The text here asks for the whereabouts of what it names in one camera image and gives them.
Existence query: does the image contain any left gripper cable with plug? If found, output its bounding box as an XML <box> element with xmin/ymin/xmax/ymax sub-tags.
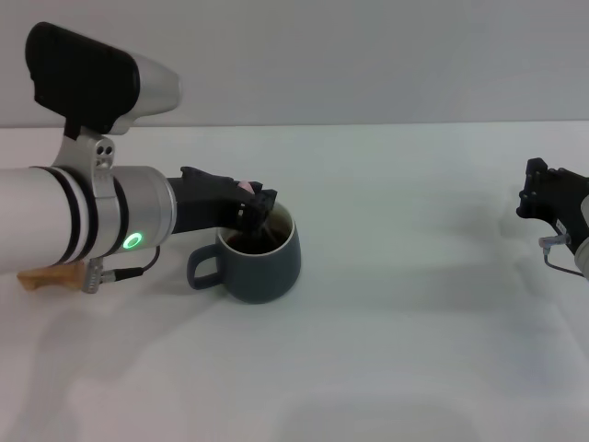
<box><xmin>81</xmin><ymin>245</ymin><xmax>161</xmax><ymax>295</ymax></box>

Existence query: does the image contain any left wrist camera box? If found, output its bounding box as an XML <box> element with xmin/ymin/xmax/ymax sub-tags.
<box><xmin>25</xmin><ymin>21</ymin><xmax>184</xmax><ymax>137</ymax></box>

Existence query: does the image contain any gripper cable with plug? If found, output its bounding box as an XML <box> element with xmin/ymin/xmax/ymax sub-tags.
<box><xmin>81</xmin><ymin>245</ymin><xmax>161</xmax><ymax>295</ymax></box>
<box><xmin>537</xmin><ymin>233</ymin><xmax>589</xmax><ymax>278</ymax></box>

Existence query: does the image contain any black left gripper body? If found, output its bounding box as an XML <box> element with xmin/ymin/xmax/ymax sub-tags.
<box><xmin>167</xmin><ymin>167</ymin><xmax>253</xmax><ymax>235</ymax></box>

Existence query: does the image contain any pink handled metal spoon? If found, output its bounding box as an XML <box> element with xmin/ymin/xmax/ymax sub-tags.
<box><xmin>237</xmin><ymin>180</ymin><xmax>278</xmax><ymax>243</ymax></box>

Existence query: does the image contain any light wooden block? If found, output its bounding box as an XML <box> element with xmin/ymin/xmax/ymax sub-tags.
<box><xmin>17</xmin><ymin>262</ymin><xmax>87</xmax><ymax>293</ymax></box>

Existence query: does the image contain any right gripper cable with plug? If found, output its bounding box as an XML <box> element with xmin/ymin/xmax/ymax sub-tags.
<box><xmin>537</xmin><ymin>233</ymin><xmax>589</xmax><ymax>278</ymax></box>

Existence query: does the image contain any silver camera mount bracket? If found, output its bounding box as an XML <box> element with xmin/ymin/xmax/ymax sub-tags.
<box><xmin>51</xmin><ymin>123</ymin><xmax>119</xmax><ymax>202</ymax></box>

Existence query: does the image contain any grey ceramic mug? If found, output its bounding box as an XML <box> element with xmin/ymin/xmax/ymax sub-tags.
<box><xmin>186</xmin><ymin>202</ymin><xmax>304</xmax><ymax>305</ymax></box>

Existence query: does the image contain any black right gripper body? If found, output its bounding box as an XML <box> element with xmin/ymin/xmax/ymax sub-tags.
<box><xmin>554</xmin><ymin>192</ymin><xmax>589</xmax><ymax>245</ymax></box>

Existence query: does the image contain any dark coffee liquid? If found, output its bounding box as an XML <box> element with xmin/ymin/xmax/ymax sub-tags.
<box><xmin>227</xmin><ymin>227</ymin><xmax>290</xmax><ymax>256</ymax></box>

